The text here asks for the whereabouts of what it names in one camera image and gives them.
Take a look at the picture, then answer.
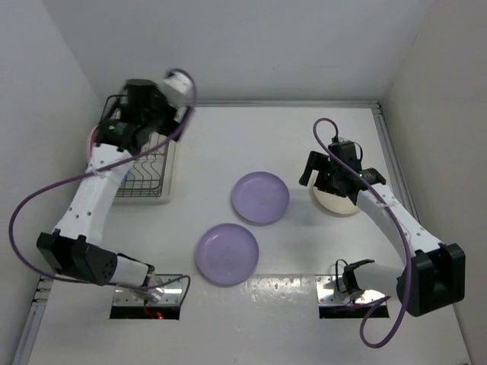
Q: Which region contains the purple cable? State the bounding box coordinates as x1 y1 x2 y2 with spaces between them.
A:
312 118 415 348
8 68 198 305

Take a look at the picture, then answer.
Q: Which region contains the blue plate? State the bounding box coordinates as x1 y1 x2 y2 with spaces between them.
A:
121 172 130 186

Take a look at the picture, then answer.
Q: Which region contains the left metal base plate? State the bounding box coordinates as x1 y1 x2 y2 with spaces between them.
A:
113 274 186 306

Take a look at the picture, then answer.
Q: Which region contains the metal base plate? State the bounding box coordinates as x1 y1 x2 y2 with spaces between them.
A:
113 274 186 306
315 275 385 307

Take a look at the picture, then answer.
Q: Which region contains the pink plate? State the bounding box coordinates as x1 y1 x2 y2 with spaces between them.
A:
85 125 98 162

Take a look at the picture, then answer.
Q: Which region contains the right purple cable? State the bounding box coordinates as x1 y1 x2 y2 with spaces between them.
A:
312 118 415 348

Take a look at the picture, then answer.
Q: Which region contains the purple plate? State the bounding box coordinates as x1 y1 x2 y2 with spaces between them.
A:
231 171 290 225
195 223 259 286

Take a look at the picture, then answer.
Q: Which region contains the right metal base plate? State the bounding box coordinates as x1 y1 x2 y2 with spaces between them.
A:
315 275 385 307

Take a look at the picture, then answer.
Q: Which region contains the metal wire dish rack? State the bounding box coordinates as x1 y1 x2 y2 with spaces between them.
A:
100 92 177 205

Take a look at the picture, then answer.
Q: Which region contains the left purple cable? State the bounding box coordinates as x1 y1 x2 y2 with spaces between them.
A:
8 68 198 305

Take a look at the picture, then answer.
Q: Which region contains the cream plate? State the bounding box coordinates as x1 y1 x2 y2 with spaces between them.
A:
312 186 360 215

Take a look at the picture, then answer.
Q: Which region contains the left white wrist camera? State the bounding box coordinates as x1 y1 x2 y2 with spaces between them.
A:
159 71 193 108

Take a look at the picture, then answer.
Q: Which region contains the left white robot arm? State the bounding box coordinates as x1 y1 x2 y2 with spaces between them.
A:
37 71 194 300

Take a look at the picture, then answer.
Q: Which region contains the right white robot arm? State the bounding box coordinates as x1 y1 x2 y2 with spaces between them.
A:
299 141 466 317

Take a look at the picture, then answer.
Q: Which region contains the beige drip tray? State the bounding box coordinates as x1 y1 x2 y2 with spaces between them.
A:
114 141 178 205

